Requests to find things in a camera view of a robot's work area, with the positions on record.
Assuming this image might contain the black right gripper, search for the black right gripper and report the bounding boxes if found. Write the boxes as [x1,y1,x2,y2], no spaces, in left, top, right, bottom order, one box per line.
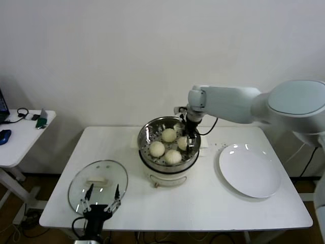
[180,115,199,153]

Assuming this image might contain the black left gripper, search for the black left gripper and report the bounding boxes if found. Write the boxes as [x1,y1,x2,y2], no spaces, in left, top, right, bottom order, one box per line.
[80,183,122,238]

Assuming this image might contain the white steamed baozi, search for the white steamed baozi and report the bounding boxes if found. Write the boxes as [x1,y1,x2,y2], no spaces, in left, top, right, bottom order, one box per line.
[149,141,166,157]
[161,128,177,143]
[177,136,190,150]
[164,149,182,165]

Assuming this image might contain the round glass pot lid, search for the round glass pot lid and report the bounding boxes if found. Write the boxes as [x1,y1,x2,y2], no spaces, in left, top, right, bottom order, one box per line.
[68,159,129,217]

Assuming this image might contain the perforated steel steamer basket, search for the perforated steel steamer basket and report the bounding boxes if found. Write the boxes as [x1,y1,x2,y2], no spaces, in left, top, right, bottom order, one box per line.
[138,116,201,173]

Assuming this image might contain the white electric cooking pot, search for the white electric cooking pot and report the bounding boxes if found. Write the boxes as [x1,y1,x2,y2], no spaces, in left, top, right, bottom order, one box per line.
[131,134,209,189]

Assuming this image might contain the white oval plate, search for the white oval plate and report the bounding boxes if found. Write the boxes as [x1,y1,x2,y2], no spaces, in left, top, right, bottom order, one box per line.
[215,143,282,199]

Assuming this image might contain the green and grey holder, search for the green and grey holder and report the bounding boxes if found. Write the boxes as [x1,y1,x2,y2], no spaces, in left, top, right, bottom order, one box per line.
[35,109,49,130]

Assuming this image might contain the white side table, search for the white side table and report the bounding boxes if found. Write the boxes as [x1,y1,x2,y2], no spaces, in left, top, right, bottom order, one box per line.
[0,109,57,226]

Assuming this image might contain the blue computer mouse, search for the blue computer mouse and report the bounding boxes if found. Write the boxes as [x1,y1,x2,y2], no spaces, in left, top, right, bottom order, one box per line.
[0,129,13,146]

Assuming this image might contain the black headphones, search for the black headphones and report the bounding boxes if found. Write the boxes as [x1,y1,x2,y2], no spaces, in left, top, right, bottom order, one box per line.
[2,108,30,125]

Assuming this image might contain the black laptop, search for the black laptop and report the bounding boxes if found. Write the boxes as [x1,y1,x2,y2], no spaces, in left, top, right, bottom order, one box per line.
[0,86,11,125]

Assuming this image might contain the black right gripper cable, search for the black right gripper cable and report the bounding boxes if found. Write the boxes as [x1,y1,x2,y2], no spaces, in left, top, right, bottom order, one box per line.
[198,117,219,135]

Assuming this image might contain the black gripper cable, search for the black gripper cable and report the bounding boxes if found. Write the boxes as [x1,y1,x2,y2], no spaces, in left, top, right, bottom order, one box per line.
[198,117,219,135]
[72,217,88,238]

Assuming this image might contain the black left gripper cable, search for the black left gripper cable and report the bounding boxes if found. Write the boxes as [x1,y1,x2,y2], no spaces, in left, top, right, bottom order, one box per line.
[72,217,88,238]

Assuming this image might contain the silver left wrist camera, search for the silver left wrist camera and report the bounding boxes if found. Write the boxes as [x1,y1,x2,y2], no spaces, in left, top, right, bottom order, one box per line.
[73,237,102,244]

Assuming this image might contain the white wall cable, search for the white wall cable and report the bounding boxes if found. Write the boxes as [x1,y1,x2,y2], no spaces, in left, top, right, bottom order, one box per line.
[284,142,309,163]

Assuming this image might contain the black adapter with cable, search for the black adapter with cable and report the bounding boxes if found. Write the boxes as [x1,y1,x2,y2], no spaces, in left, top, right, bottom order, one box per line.
[299,146,319,178]

